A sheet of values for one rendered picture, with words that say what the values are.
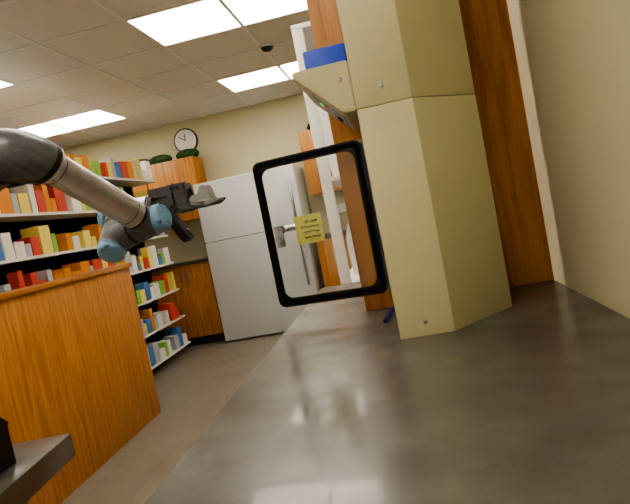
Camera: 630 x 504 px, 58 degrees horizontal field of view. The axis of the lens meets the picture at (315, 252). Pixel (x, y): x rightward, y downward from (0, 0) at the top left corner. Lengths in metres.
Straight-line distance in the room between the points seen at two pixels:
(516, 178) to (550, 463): 1.01
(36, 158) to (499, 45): 1.12
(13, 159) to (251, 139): 5.73
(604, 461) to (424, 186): 0.67
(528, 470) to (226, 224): 5.81
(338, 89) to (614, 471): 0.83
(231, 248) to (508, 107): 5.02
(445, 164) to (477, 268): 0.23
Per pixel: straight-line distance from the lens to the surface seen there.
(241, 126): 7.00
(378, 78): 1.17
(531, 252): 1.56
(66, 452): 1.08
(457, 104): 1.26
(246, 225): 6.24
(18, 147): 1.34
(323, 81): 1.17
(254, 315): 6.35
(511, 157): 1.54
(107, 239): 1.60
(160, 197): 1.65
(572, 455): 0.65
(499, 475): 0.62
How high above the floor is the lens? 1.22
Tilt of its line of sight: 4 degrees down
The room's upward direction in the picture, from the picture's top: 11 degrees counter-clockwise
